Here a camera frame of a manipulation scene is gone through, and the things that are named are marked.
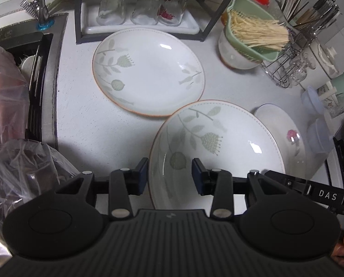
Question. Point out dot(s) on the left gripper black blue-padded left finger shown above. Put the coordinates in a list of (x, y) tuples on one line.
[(123, 183)]

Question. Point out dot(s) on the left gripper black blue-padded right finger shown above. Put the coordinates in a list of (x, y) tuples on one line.
[(215, 182)]

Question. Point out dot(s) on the floral deep plate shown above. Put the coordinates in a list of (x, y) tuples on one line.
[(222, 135), (148, 72)]

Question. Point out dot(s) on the white pink-flower small plate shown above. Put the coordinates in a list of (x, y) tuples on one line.
[(287, 137)]

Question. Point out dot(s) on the lower clear plastic container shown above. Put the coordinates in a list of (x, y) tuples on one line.
[(319, 138)]

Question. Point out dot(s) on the clear plastic container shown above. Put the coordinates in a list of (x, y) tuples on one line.
[(312, 102), (319, 138)]

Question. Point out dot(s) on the clear plastic bag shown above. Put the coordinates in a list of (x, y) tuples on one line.
[(27, 168)]

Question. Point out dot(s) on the upper clear plastic container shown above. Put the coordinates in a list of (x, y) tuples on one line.
[(312, 102)]

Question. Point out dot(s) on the white bowl under colander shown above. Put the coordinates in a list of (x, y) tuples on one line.
[(232, 58)]

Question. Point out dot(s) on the white electric cooking pot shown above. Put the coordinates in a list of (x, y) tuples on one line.
[(325, 57)]

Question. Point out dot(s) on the dried noodle bundle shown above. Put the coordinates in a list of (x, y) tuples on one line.
[(255, 32)]

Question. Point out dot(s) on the black sink drain rack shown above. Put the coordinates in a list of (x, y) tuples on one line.
[(22, 47)]

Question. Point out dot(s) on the left clear drinking glass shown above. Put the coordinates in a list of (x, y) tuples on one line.
[(111, 12)]

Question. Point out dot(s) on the clear drinking glass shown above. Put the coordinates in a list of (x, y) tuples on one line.
[(146, 12), (111, 12)]

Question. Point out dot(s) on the middle clear drinking glass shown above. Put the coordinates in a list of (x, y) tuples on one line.
[(146, 12)]

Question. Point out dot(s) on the white drip tray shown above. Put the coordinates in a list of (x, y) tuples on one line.
[(89, 24)]

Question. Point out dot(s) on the right red-print drinking glass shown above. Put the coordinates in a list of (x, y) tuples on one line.
[(171, 12)]

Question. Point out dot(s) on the chrome faucet blue base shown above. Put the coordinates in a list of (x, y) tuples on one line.
[(38, 10)]

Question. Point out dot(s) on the green colander basket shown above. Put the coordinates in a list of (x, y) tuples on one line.
[(249, 8)]

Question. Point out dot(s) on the chopstick utensil holder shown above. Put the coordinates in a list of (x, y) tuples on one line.
[(299, 16)]

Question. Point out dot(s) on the wire glass holder rack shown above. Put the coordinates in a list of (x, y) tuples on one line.
[(292, 64)]

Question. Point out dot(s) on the black metal rack frame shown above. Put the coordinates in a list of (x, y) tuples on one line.
[(200, 36)]

